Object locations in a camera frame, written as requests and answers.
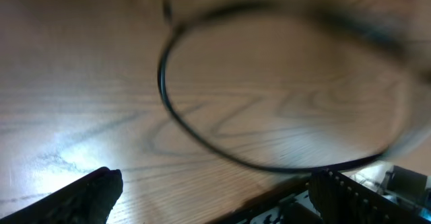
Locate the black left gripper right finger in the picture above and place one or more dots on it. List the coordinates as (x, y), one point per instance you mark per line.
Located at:
(339, 200)

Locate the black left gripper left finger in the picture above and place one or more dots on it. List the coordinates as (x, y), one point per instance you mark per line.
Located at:
(88, 200)

